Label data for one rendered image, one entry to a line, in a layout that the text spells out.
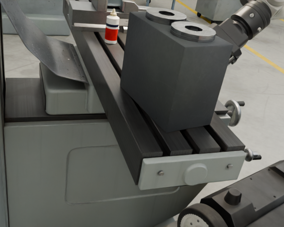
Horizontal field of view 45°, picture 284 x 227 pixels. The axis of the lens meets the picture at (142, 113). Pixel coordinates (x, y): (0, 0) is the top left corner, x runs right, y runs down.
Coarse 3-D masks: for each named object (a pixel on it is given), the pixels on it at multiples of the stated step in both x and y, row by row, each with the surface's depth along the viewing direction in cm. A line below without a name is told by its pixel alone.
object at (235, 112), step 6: (228, 102) 149; (234, 102) 145; (240, 102) 146; (228, 108) 150; (234, 108) 146; (240, 108) 144; (228, 114) 147; (234, 114) 146; (240, 114) 143; (234, 120) 145; (234, 126) 147
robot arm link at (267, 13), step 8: (240, 0) 100; (248, 0) 97; (256, 0) 98; (264, 0) 96; (272, 0) 93; (280, 0) 92; (256, 8) 94; (264, 8) 94; (272, 8) 95; (280, 8) 96; (264, 16) 94; (272, 16) 98; (264, 24) 96
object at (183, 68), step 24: (144, 24) 72; (168, 24) 72; (192, 24) 70; (144, 48) 74; (168, 48) 66; (192, 48) 63; (216, 48) 66; (144, 72) 75; (168, 72) 67; (192, 72) 66; (216, 72) 69; (144, 96) 76; (168, 96) 68; (192, 96) 69; (216, 96) 73; (168, 120) 70; (192, 120) 73
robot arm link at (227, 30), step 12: (240, 12) 95; (252, 12) 94; (216, 24) 96; (228, 24) 96; (240, 24) 95; (252, 24) 94; (228, 36) 95; (240, 36) 95; (252, 36) 96; (240, 48) 98
